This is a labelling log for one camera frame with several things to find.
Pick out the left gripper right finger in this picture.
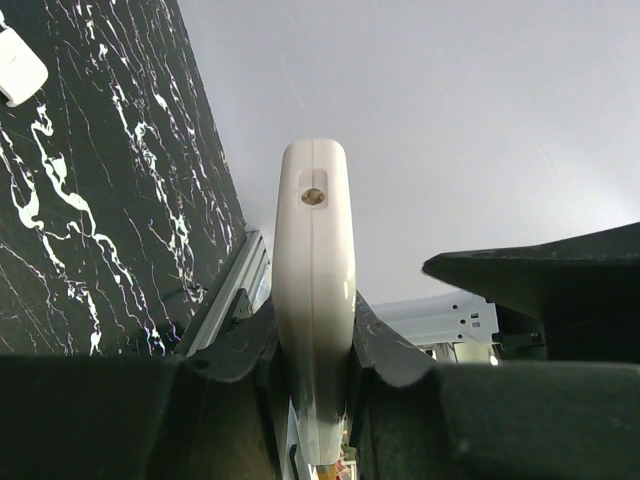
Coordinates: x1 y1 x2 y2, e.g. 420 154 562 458
349 298 639 479

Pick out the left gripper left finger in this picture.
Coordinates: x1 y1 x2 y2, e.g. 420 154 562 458
1 303 280 479

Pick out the white remote control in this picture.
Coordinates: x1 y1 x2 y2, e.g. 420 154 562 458
272 138 357 465

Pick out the remote battery cover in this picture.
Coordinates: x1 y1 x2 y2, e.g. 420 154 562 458
0 28 48 108

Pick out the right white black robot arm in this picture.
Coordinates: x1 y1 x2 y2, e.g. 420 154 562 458
374 224 639 363

